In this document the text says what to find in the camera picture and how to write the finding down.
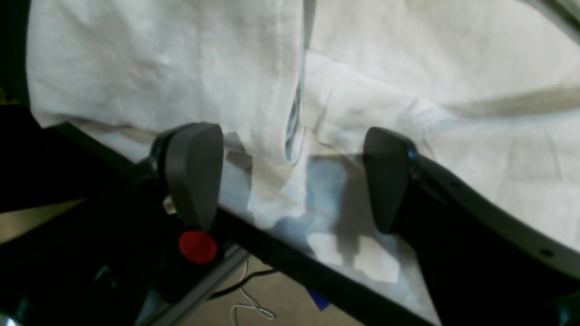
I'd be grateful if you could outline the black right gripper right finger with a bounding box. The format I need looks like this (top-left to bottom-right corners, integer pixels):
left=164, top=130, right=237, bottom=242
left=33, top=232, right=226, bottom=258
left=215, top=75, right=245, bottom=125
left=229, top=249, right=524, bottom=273
left=362, top=127, right=580, bottom=326

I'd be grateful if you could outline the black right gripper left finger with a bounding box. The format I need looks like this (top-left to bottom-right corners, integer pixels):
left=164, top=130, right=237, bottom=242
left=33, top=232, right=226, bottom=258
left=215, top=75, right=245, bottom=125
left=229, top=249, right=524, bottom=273
left=1, top=123, right=224, bottom=326

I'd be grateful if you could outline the cream white T-shirt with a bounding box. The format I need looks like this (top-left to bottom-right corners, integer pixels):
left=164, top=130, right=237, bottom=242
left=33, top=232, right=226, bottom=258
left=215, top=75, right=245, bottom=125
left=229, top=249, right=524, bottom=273
left=27, top=0, right=579, bottom=324

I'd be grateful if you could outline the black orange clamp bottom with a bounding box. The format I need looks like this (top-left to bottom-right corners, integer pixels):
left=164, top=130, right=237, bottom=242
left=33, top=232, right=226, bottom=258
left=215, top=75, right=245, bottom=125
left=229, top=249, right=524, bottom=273
left=135, top=230, right=249, bottom=326

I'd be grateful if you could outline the black table cloth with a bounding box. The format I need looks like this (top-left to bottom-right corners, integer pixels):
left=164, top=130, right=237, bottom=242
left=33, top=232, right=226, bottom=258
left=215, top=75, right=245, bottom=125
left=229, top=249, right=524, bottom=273
left=1, top=0, right=429, bottom=326

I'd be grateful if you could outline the thin white cable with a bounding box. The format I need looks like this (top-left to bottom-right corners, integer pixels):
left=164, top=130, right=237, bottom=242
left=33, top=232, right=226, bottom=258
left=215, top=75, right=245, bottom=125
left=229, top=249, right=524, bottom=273
left=230, top=260, right=277, bottom=326

